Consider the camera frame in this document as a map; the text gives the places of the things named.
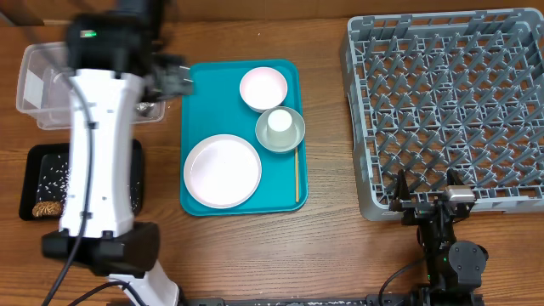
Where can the grey dish rack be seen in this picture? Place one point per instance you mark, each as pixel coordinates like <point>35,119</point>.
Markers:
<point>438,92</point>

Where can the black plastic tray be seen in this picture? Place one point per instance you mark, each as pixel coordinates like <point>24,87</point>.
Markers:
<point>52,153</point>

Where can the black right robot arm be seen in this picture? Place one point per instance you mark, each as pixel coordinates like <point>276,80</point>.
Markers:
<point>454,268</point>

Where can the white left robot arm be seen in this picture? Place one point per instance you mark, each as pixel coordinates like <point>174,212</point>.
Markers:
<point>114,62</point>

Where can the clear plastic bin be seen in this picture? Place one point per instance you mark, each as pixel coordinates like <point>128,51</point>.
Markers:
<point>41,92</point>

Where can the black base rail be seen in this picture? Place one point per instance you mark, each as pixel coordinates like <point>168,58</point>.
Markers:
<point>369,300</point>

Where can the white rice pile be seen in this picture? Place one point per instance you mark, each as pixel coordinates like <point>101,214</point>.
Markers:
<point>53,182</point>

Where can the teal plastic tray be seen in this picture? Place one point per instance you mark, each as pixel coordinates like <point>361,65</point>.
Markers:
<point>216,107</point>

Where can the brown mushroom piece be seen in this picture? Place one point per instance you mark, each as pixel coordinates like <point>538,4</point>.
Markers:
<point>47,209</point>

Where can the wooden chopstick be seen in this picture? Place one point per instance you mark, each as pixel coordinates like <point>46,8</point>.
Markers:
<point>296,175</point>

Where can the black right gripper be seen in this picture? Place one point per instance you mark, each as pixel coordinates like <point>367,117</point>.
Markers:
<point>416,211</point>

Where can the grey green bowl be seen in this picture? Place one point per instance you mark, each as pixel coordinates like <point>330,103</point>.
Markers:
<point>280,143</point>

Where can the white round plate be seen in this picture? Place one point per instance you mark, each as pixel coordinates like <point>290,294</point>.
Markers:
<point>222,171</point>

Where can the white round bowl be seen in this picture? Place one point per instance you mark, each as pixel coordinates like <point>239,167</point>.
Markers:
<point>263,88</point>

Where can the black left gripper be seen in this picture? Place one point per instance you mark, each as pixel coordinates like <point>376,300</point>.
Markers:
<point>176,80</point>

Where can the white paper cup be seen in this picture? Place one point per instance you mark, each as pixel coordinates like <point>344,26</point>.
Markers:
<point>280,122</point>

